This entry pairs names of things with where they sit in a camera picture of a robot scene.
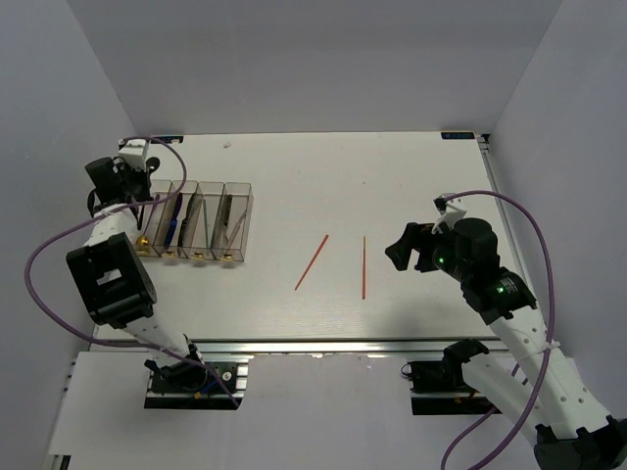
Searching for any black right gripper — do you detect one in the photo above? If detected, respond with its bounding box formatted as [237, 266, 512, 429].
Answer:
[384, 219, 470, 283]

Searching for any orange chopstick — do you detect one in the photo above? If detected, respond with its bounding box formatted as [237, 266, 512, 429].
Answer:
[362, 235, 367, 301]
[294, 234, 329, 292]

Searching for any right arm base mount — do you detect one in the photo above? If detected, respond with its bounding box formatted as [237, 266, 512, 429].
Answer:
[401, 338, 493, 416]

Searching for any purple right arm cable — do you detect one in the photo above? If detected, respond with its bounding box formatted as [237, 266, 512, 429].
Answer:
[440, 189, 555, 470]

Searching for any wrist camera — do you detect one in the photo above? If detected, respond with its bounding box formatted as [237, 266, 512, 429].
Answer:
[431, 193, 467, 234]
[118, 139, 148, 171]

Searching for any gold spoon purple handle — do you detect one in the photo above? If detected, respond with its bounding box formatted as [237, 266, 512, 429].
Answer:
[135, 194, 161, 257]

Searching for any blue label corner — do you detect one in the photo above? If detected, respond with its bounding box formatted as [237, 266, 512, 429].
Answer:
[153, 135, 184, 145]
[440, 131, 476, 140]

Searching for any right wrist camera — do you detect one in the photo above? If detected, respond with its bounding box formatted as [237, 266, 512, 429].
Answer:
[431, 193, 467, 234]

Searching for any blue knife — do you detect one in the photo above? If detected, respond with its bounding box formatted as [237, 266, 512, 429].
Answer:
[163, 193, 183, 250]

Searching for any clear container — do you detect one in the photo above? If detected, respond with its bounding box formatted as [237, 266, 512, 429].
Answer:
[151, 180, 201, 259]
[211, 182, 254, 262]
[188, 181, 224, 261]
[135, 180, 172, 257]

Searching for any silver fork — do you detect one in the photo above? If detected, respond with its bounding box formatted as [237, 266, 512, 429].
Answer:
[224, 210, 247, 252]

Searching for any blue label left corner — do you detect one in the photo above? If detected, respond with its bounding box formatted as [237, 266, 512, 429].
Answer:
[153, 135, 184, 145]

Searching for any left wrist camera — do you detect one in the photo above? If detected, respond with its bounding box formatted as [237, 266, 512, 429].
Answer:
[118, 139, 148, 171]

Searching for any black knife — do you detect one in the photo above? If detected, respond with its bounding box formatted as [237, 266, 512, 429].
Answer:
[177, 194, 202, 249]

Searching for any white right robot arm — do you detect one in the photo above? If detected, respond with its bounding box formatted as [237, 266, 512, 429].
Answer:
[385, 218, 626, 469]

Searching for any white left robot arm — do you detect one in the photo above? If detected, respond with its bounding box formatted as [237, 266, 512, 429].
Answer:
[66, 157, 208, 391]

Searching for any aluminium table frame rail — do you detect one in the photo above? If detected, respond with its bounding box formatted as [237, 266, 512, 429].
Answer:
[87, 132, 557, 361]

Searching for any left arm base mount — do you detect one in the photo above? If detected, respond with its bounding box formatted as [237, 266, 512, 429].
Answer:
[144, 360, 248, 410]

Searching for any black handled fork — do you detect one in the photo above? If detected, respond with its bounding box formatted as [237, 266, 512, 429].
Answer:
[221, 194, 233, 230]

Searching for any blue label right corner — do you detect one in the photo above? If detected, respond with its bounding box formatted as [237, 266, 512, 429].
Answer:
[440, 131, 476, 140]

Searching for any black spoon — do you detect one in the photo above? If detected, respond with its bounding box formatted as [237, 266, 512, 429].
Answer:
[136, 157, 161, 230]

